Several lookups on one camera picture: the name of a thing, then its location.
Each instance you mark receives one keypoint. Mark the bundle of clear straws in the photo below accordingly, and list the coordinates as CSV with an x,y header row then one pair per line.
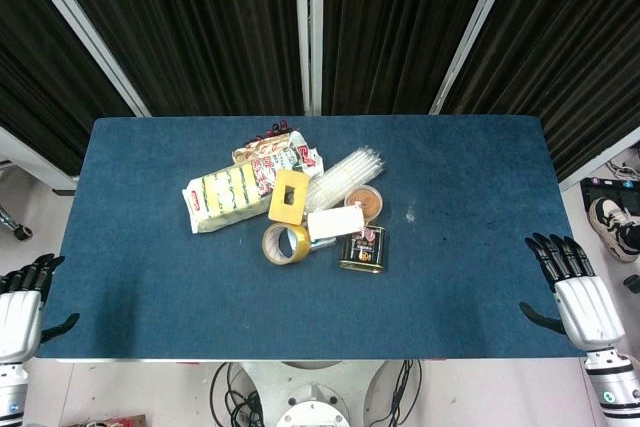
x,y
340,177

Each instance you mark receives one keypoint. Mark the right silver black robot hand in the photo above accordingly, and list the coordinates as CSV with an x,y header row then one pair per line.
x,y
585,307

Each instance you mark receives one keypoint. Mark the red white snack bag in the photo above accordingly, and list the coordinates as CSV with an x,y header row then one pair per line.
x,y
272,157

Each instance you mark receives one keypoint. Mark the round brown lidded container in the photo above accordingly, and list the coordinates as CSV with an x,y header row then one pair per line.
x,y
364,200

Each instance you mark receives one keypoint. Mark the black office chair caster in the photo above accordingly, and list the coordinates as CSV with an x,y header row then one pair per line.
x,y
21,232

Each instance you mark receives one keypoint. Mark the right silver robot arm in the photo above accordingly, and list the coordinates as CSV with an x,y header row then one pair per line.
x,y
612,382

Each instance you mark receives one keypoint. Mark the brown packing tape roll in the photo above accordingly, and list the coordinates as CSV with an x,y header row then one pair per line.
x,y
285,244

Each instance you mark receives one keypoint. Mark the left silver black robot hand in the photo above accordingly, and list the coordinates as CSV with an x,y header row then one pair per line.
x,y
17,314

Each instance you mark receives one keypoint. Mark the black white sneaker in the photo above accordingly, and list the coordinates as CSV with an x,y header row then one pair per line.
x,y
614,227

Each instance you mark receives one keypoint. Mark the white screen frame post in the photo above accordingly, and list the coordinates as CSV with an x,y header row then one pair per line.
x,y
475,29
82,29
310,29

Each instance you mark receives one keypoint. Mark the blue felt table mat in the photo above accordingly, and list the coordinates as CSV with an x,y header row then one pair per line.
x,y
200,297

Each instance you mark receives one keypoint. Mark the small white rectangular box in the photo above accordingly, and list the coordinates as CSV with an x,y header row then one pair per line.
x,y
334,223

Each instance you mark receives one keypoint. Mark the black pleated curtain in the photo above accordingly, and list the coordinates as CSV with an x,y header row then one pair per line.
x,y
200,27

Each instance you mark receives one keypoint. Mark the black gold tin can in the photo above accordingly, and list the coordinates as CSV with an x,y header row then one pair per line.
x,y
363,249

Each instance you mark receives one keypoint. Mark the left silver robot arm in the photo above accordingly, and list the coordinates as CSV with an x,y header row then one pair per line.
x,y
10,392

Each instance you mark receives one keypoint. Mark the yellow green snack bag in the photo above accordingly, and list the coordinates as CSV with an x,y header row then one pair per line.
x,y
225,195

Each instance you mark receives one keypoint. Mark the black red hair clip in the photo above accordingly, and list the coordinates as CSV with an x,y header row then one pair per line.
x,y
277,126

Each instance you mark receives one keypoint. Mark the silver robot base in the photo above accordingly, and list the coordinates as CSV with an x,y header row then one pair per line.
x,y
312,397

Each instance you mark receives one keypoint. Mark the yellow rectangular block with hole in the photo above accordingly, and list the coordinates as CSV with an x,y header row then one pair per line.
x,y
289,197

